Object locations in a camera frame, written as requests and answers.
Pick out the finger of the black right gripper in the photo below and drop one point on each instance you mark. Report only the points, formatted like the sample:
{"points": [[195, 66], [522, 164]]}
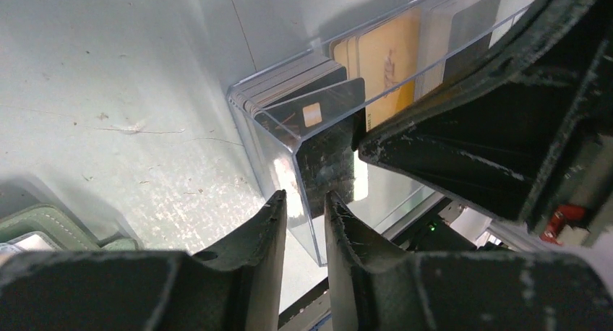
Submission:
{"points": [[505, 132]]}

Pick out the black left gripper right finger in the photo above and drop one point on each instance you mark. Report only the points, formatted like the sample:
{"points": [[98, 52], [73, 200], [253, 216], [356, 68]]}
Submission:
{"points": [[376, 285]]}

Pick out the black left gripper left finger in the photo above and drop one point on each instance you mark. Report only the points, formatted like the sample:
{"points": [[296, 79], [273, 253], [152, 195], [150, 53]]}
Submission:
{"points": [[234, 284]]}

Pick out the black credit card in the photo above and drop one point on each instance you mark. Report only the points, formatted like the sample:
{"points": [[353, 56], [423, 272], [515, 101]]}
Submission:
{"points": [[321, 128]]}

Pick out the clear plastic card box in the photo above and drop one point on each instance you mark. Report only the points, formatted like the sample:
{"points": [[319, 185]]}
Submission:
{"points": [[452, 34]]}

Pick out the gold card stack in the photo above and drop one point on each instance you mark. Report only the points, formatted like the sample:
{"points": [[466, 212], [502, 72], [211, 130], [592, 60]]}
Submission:
{"points": [[384, 55]]}

